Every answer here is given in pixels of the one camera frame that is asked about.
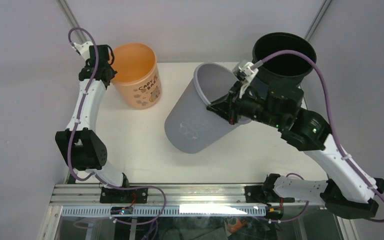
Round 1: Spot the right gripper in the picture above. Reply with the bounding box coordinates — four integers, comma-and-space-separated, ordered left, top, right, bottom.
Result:
207, 80, 286, 129

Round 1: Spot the orange capybara bin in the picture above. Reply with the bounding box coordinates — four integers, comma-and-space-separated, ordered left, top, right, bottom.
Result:
111, 42, 162, 110

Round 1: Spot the grey plastic bin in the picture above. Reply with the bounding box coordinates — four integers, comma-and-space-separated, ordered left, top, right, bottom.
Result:
164, 63, 250, 154

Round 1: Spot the black ribbed bin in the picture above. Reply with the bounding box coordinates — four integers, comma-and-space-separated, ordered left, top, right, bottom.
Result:
252, 32, 317, 86

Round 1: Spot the dark blue bin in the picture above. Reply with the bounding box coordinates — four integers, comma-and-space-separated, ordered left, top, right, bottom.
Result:
247, 77, 277, 99

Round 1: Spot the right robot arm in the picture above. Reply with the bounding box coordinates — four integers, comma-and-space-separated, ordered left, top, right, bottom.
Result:
207, 81, 384, 220

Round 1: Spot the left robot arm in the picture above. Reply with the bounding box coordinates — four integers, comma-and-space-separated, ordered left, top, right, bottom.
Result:
55, 41, 131, 203

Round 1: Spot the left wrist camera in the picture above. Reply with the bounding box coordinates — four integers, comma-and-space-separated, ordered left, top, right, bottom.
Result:
71, 41, 94, 61

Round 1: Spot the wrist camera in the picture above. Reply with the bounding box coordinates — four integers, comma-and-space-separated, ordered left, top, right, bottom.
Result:
232, 60, 259, 99
71, 41, 94, 61

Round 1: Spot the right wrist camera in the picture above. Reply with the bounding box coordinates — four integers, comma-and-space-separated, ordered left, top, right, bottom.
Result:
232, 60, 259, 99

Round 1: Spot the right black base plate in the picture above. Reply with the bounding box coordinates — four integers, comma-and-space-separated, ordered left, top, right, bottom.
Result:
244, 185, 281, 205

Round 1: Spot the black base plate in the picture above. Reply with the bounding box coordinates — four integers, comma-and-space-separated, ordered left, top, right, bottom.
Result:
244, 185, 281, 205
99, 187, 149, 204

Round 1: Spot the white slotted cable duct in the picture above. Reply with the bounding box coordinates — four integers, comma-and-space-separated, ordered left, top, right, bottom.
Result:
61, 203, 266, 218

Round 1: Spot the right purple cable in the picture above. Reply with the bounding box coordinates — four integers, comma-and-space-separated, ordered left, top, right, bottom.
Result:
250, 49, 384, 223

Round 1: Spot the purple cable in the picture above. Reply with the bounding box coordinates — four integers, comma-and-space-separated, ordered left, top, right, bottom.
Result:
250, 49, 384, 223
66, 27, 127, 191

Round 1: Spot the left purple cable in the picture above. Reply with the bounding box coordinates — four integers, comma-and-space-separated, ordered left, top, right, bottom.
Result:
66, 27, 127, 191

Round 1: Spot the aluminium mounting rail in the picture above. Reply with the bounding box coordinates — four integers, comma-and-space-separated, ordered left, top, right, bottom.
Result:
49, 183, 349, 208

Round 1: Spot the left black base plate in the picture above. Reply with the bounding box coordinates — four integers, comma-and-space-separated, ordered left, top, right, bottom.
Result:
99, 187, 149, 204

